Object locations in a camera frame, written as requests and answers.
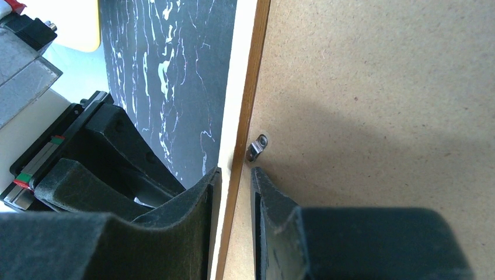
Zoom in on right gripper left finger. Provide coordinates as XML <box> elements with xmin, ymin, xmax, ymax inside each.
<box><xmin>1</xmin><ymin>167</ymin><xmax>221</xmax><ymax>279</ymax></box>

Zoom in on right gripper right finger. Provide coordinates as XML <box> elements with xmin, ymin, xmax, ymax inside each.
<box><xmin>251</xmin><ymin>167</ymin><xmax>475</xmax><ymax>279</ymax></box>

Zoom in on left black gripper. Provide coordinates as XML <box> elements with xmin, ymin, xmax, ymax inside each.
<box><xmin>1</xmin><ymin>91</ymin><xmax>184</xmax><ymax>221</ymax></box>

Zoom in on brown cardboard backing board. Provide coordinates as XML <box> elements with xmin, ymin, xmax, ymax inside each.
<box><xmin>222</xmin><ymin>0</ymin><xmax>495</xmax><ymax>280</ymax></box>

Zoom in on orange wooden picture frame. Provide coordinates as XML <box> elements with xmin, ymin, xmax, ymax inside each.
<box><xmin>208</xmin><ymin>1</ymin><xmax>271</xmax><ymax>279</ymax></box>

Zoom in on metal frame turn clip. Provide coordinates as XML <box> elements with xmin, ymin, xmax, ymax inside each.
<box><xmin>246</xmin><ymin>134</ymin><xmax>269</xmax><ymax>162</ymax></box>

